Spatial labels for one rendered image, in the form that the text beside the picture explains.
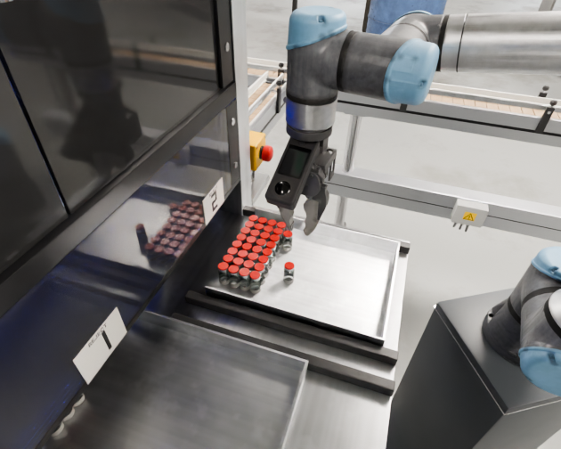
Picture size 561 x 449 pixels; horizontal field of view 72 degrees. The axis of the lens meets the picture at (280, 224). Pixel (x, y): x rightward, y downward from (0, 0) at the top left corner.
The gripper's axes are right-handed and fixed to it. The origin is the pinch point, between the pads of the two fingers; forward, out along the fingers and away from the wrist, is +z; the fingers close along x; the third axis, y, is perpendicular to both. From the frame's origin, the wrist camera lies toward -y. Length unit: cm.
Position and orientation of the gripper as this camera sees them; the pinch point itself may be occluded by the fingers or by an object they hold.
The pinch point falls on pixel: (297, 229)
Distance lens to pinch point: 70.4
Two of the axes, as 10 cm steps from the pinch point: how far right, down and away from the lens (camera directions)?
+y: 4.1, -5.9, 7.0
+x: -9.1, -2.8, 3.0
